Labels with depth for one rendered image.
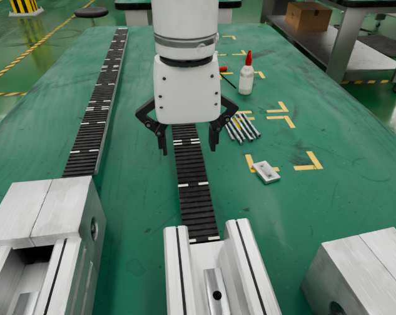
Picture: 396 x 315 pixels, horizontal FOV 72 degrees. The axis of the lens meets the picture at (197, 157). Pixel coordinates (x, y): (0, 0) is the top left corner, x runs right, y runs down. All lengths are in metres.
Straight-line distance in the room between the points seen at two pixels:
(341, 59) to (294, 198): 2.31
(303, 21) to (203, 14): 3.63
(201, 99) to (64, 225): 0.24
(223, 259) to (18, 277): 0.23
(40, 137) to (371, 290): 0.64
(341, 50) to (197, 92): 2.36
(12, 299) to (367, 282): 0.35
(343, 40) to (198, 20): 2.36
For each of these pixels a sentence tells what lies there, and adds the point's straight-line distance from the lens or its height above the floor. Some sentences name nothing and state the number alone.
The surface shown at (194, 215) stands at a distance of 0.42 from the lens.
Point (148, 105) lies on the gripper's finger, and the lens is 0.43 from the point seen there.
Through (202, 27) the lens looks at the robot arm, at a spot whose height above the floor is 1.04.
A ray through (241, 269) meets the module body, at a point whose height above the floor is 0.86.
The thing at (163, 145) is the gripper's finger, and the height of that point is 0.85.
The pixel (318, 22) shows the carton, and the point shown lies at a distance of 4.04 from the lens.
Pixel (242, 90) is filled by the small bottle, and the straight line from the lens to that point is 0.79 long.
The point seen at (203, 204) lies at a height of 0.80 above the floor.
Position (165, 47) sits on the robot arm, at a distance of 0.37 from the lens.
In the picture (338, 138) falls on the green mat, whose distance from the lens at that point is 0.67.
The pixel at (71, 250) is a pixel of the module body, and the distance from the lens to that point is 0.33.
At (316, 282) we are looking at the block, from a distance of 0.35.
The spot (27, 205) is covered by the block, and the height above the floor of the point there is 0.87.
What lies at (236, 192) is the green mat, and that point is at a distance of 0.48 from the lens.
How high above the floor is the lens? 1.12
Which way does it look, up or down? 39 degrees down
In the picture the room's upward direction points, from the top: straight up
